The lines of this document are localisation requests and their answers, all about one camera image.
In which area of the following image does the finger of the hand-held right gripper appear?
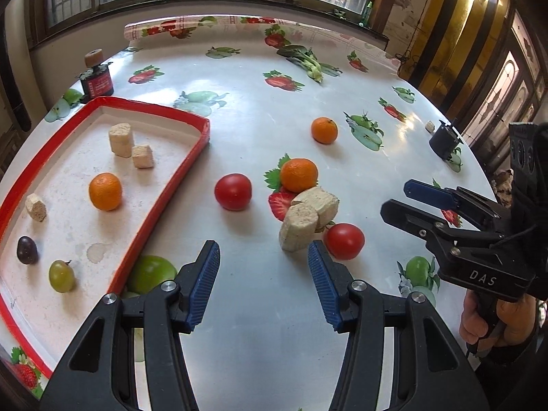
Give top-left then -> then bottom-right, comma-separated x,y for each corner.
379,199 -> 462,250
403,179 -> 513,233

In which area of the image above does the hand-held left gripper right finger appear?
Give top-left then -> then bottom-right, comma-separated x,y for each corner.
307,240 -> 491,411

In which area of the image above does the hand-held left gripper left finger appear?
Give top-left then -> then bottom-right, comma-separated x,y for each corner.
38,240 -> 222,411

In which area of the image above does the red tomato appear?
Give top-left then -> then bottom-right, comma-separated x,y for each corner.
214,173 -> 252,211
324,223 -> 366,260

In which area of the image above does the orange mandarin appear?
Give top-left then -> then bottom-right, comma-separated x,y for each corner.
88,172 -> 123,212
280,158 -> 319,193
311,117 -> 339,145

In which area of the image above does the beige biscuit block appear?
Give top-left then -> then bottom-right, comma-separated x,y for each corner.
108,123 -> 135,158
26,194 -> 47,222
279,203 -> 320,252
131,144 -> 154,169
291,186 -> 340,229

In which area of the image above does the green grape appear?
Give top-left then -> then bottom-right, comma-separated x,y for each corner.
48,259 -> 76,294

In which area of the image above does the red rimmed white tray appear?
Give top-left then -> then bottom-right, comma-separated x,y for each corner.
0,96 -> 211,381

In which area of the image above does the dark purple grape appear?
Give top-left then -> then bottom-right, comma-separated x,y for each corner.
16,236 -> 38,265

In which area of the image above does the person's right hand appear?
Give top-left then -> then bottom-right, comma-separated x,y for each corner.
459,293 -> 539,347

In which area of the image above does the black cup with straw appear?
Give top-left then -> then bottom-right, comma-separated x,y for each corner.
429,120 -> 464,161

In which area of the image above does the golden glass cabinet door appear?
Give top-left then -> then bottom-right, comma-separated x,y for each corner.
411,0 -> 548,172

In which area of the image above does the green leafy vegetable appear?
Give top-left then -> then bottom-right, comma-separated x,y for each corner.
277,45 -> 332,83

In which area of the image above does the dark bottle with red label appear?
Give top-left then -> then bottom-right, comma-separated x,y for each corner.
81,48 -> 115,98

